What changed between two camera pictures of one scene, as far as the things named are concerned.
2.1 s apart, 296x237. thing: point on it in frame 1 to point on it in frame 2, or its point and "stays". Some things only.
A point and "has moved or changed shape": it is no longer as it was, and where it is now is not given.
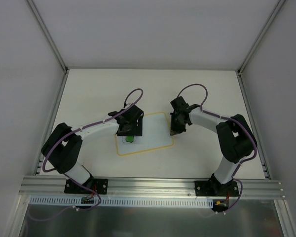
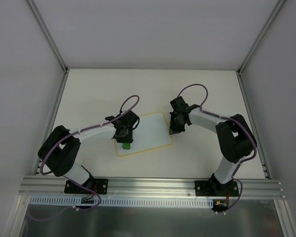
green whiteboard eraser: [129, 138] has moved or changed shape
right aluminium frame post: [264, 164] stays
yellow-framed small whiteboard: [156, 134] stays
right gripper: [177, 127] stays
